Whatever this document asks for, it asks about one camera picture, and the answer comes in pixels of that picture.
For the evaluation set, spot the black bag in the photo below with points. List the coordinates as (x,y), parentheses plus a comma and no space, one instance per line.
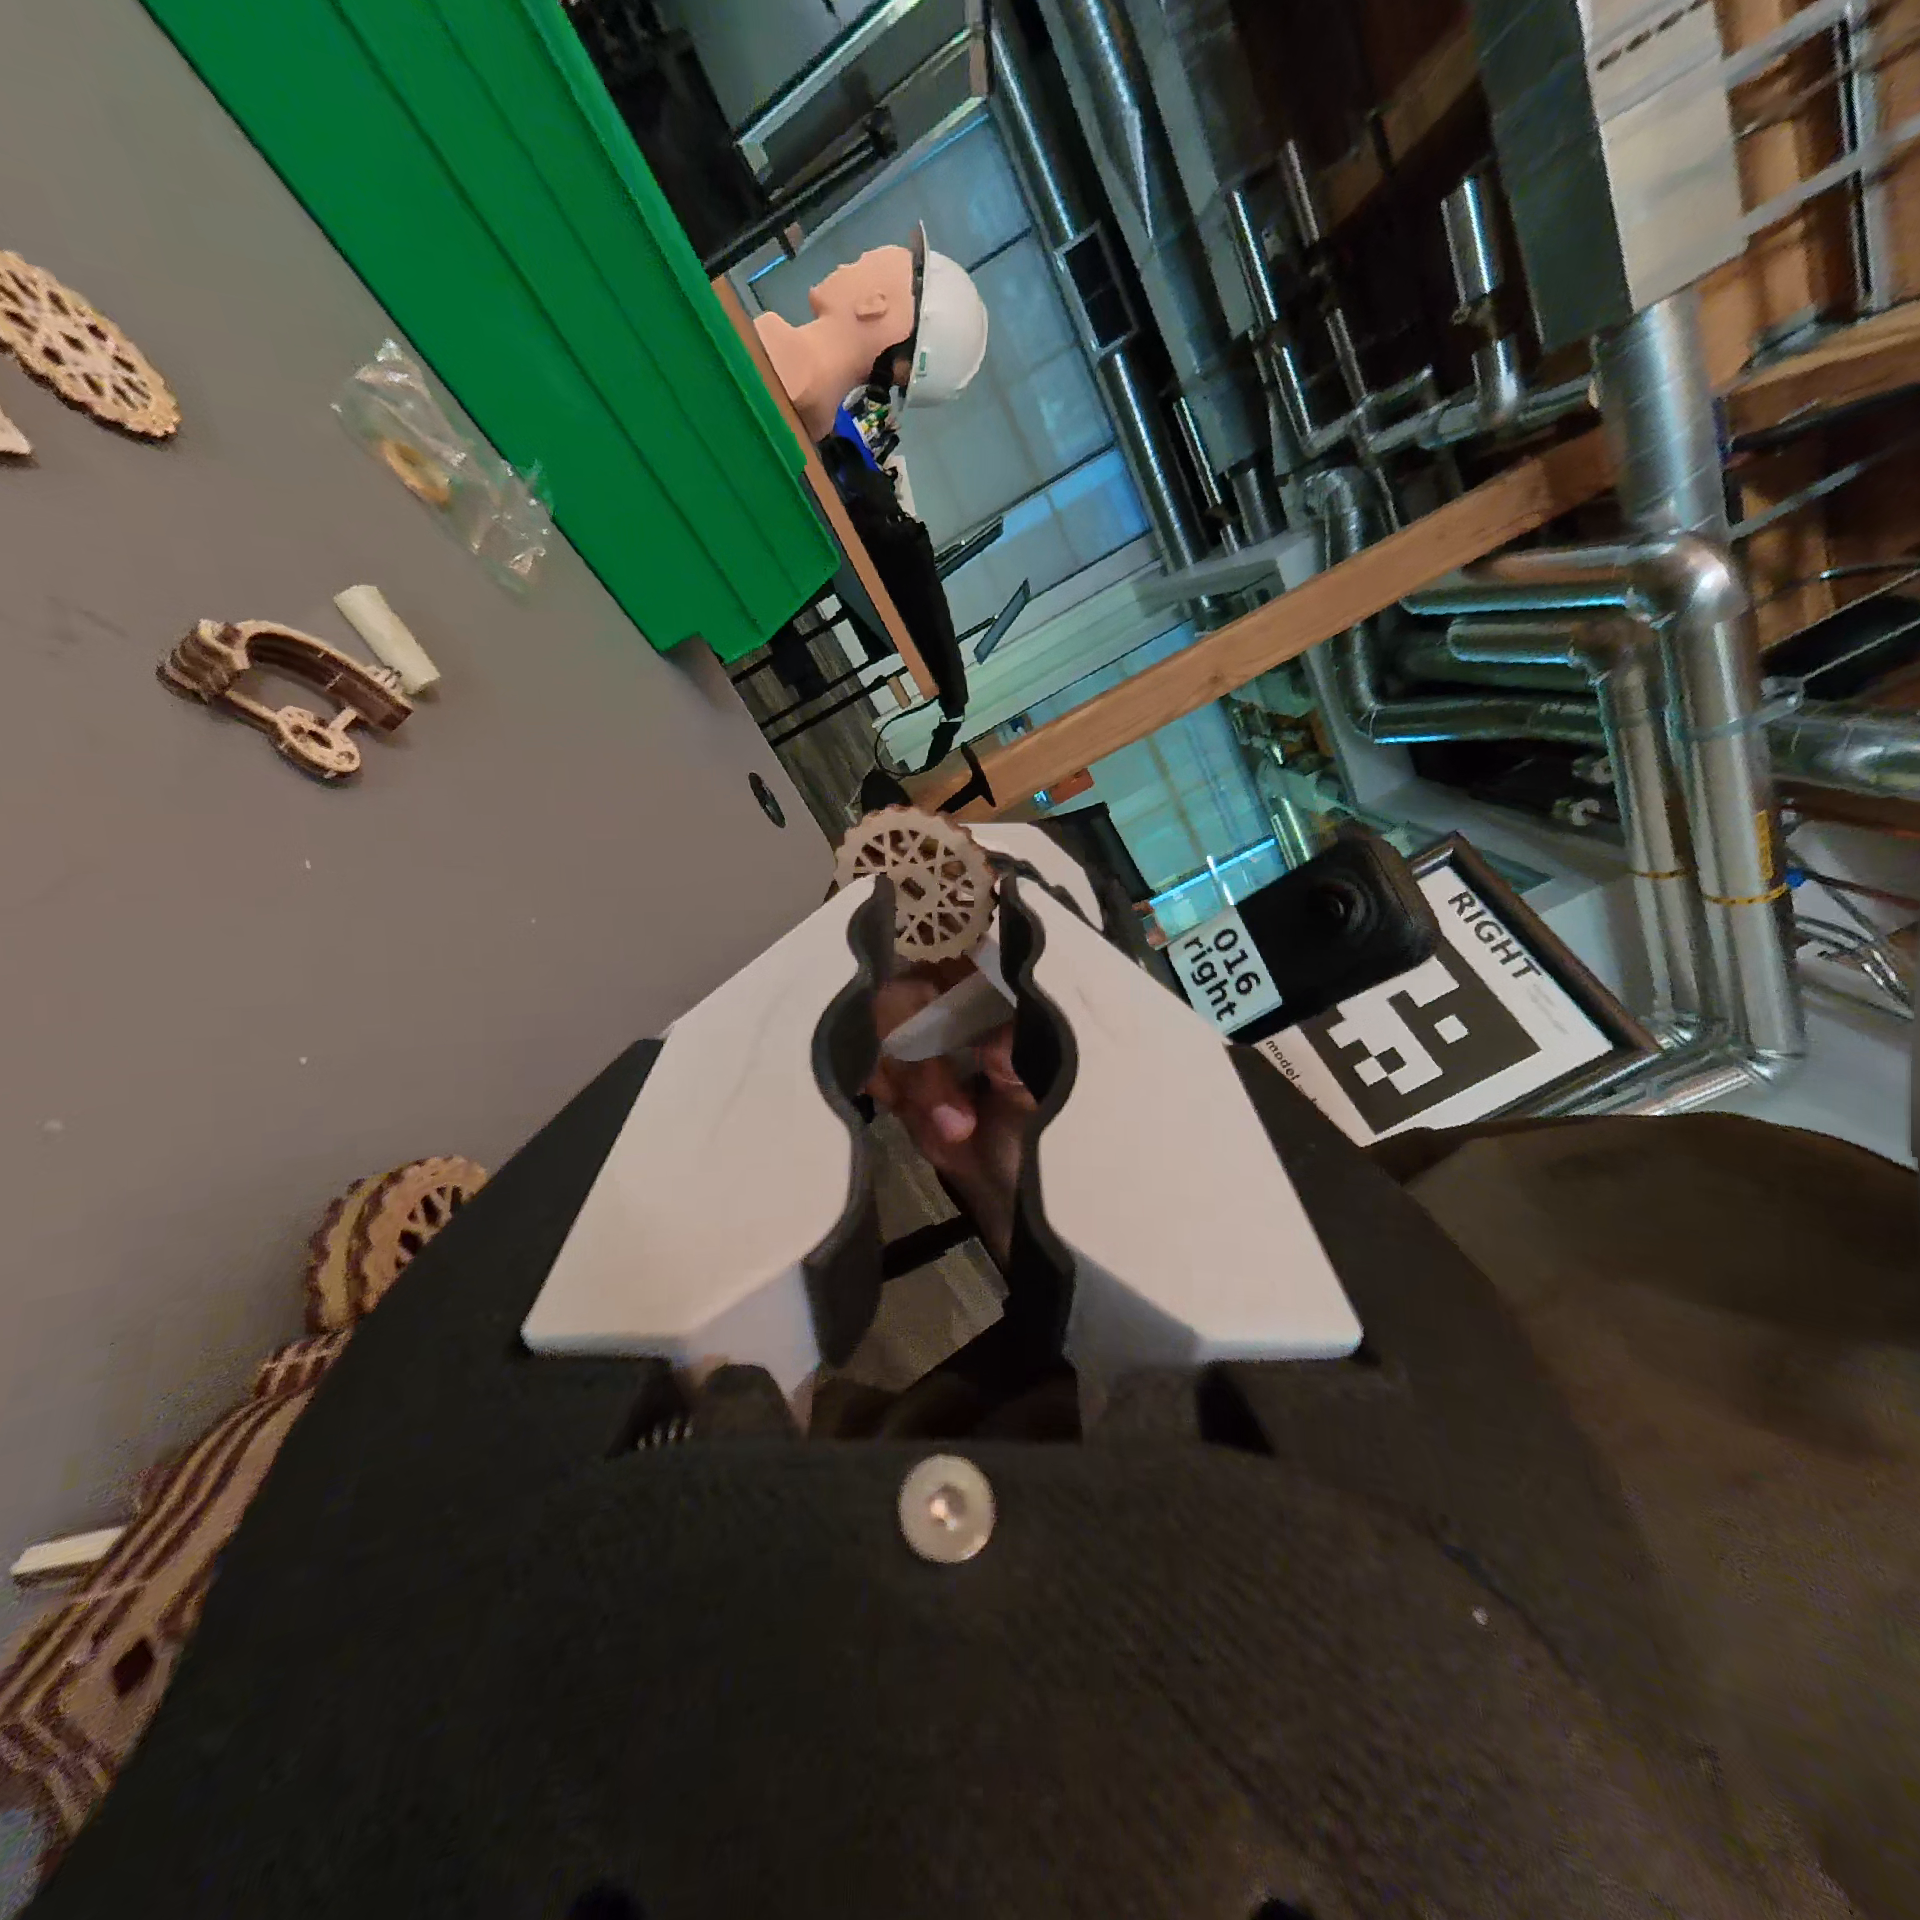
(915,600)

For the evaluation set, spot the small wooden gear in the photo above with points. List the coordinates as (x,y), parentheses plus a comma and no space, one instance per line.
(83,352)

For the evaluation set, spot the person's olive shirt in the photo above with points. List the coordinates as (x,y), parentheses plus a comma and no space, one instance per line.
(1724,1425)

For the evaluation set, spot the wooden beam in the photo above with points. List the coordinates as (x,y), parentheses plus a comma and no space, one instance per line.
(1276,629)

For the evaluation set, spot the mannequin head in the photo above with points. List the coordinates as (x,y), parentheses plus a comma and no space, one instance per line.
(840,323)

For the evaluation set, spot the white hard hat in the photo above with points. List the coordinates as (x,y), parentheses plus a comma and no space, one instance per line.
(945,316)

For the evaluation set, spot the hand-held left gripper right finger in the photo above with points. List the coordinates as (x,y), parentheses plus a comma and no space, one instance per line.
(1185,1200)

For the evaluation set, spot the wooden clamp-shaped assembly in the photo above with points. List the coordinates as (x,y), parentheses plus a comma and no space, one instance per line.
(276,690)

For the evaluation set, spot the clear bag of small parts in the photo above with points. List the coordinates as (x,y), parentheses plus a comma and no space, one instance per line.
(441,465)

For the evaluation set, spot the wooden spoked wheel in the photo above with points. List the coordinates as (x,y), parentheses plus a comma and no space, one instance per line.
(916,884)

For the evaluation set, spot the white cylinder stick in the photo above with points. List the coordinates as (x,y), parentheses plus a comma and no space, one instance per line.
(387,637)

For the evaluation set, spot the wooden model vehicle assembly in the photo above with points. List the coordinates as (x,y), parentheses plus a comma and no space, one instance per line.
(165,1500)

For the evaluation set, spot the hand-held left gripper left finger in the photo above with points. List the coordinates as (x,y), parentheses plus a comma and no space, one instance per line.
(690,1200)

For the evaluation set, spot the grey desk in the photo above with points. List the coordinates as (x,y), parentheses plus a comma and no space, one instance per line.
(375,974)

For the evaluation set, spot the person's right hand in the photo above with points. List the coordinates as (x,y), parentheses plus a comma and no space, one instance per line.
(945,1140)

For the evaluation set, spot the green plastic bin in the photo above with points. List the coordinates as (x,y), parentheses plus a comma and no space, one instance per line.
(524,270)

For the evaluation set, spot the wooden table with mannequin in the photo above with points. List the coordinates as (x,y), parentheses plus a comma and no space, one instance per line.
(819,481)

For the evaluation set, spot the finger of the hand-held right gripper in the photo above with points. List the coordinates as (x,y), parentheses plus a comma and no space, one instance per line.
(1050,848)
(954,1019)

